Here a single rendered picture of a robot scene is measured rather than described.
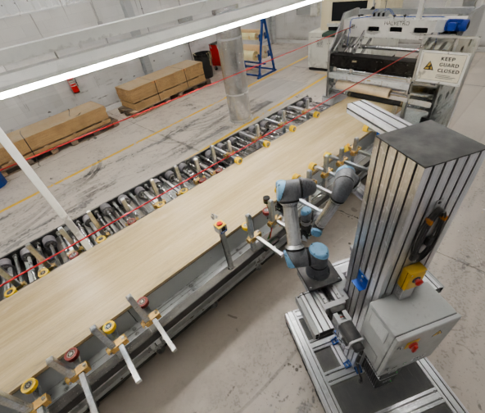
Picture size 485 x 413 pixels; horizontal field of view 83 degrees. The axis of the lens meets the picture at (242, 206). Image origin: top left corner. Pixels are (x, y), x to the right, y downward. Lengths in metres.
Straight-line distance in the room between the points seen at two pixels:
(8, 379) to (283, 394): 1.87
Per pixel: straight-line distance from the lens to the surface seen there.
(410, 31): 4.39
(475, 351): 3.14
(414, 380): 2.63
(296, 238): 1.66
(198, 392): 2.77
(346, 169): 1.84
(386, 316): 1.58
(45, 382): 2.52
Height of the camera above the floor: 2.59
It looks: 41 degrees down
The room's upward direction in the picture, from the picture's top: 10 degrees counter-clockwise
